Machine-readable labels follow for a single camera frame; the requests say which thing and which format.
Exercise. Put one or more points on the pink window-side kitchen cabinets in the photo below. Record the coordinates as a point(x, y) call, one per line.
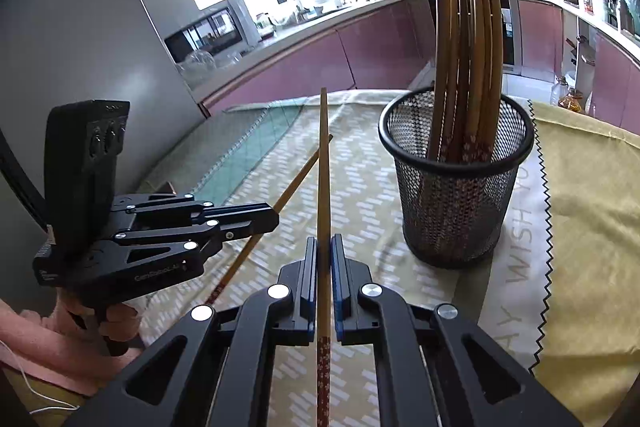
point(325, 52)

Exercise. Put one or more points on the person's left hand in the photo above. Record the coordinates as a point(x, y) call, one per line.
point(125, 322)

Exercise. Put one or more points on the bunch of wooden chopsticks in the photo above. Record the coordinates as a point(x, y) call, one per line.
point(467, 57)

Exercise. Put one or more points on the clear glass bowls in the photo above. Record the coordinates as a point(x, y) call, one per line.
point(197, 63)

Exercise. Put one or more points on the black mesh utensil holder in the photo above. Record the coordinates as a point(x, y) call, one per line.
point(450, 227)

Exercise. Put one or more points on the black integrated stove oven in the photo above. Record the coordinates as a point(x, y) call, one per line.
point(507, 22)

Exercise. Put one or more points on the grey refrigerator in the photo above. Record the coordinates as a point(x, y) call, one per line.
point(75, 7)

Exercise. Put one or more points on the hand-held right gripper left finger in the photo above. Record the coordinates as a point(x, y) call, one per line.
point(312, 279)

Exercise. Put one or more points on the teal bag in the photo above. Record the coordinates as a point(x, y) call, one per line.
point(629, 9)

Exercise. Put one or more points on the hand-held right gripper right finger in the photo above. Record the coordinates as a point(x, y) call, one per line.
point(336, 279)

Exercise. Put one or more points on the yellow cloth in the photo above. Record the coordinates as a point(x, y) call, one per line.
point(590, 207)

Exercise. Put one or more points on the white countertop appliance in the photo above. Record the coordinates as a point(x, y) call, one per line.
point(215, 29)

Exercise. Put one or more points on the yellow cooking oil bottle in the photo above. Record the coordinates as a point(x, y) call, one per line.
point(574, 99)

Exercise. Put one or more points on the red-patterned wooden chopstick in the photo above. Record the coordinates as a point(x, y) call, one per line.
point(300, 177)
point(324, 157)

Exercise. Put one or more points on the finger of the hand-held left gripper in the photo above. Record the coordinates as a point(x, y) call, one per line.
point(240, 211)
point(240, 229)

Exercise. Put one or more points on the person's left forearm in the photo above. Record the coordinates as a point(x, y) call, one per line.
point(40, 347)

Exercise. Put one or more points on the beige teal patterned towel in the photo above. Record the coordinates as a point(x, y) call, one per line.
point(360, 142)

